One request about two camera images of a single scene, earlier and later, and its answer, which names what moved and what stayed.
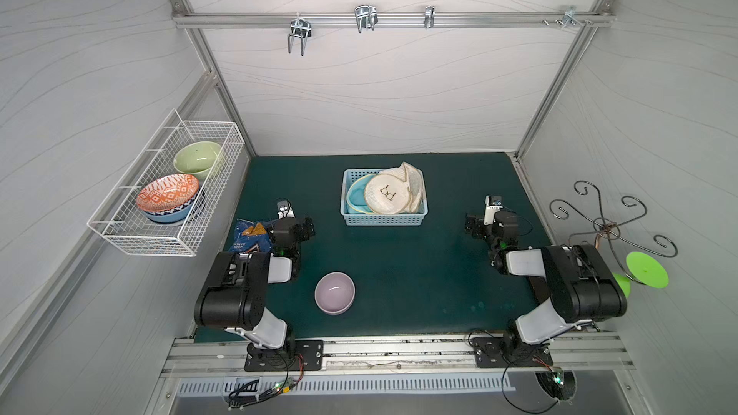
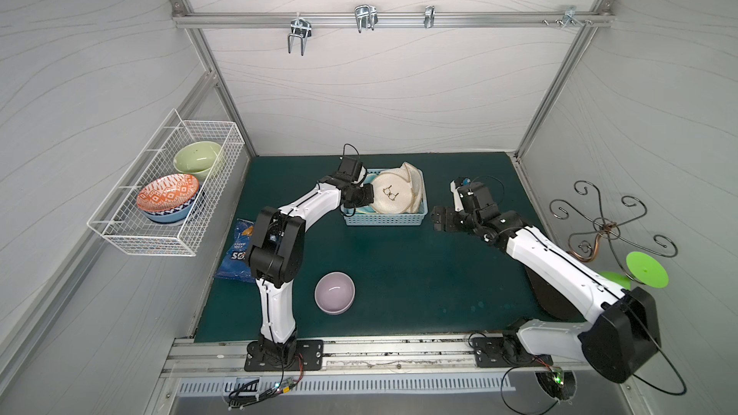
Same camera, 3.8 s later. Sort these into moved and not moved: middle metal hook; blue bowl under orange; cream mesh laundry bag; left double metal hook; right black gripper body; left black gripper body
Moved: left black gripper body; right black gripper body
Not moved: blue bowl under orange; middle metal hook; cream mesh laundry bag; left double metal hook
